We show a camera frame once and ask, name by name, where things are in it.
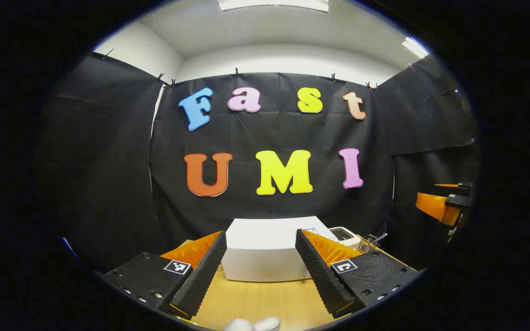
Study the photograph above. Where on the ceiling light panel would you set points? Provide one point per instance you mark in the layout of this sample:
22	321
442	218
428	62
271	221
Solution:
274	3
414	47

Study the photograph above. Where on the silver spoon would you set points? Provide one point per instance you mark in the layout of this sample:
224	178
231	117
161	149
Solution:
380	237

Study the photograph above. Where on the black backdrop cloth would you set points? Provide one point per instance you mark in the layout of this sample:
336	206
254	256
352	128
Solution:
108	161

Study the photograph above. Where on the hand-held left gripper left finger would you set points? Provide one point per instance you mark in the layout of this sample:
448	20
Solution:
203	276

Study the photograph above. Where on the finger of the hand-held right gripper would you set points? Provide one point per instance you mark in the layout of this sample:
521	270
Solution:
435	207
463	185

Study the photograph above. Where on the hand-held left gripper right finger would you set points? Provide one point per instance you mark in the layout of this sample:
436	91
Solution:
320	276

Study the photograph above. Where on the white toaster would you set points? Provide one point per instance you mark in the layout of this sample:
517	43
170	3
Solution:
345	235

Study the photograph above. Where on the white microwave oven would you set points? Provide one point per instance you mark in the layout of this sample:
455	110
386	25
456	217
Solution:
260	248

